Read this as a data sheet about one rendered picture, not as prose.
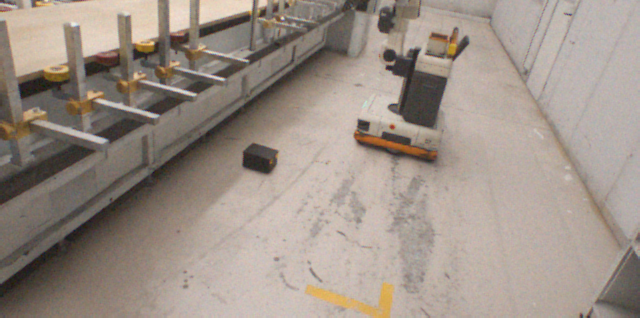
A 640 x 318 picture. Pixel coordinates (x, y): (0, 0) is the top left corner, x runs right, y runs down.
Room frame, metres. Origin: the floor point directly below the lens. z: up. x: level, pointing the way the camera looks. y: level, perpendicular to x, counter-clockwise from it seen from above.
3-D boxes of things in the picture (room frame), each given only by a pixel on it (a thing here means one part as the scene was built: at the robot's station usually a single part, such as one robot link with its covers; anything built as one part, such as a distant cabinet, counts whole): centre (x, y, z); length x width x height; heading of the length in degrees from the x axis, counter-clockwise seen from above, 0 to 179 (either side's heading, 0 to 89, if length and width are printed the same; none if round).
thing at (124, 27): (1.56, 0.81, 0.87); 0.04 x 0.04 x 0.48; 78
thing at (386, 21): (3.29, -0.38, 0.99); 0.28 x 0.16 x 0.22; 167
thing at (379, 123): (3.22, -0.67, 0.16); 0.67 x 0.64 x 0.25; 77
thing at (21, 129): (1.10, 0.91, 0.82); 0.14 x 0.06 x 0.05; 168
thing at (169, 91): (1.59, 0.73, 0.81); 0.43 x 0.03 x 0.04; 78
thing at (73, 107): (1.34, 0.86, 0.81); 0.14 x 0.06 x 0.05; 168
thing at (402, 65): (3.20, -0.49, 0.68); 0.28 x 0.27 x 0.25; 167
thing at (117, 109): (1.34, 0.79, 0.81); 0.43 x 0.03 x 0.04; 78
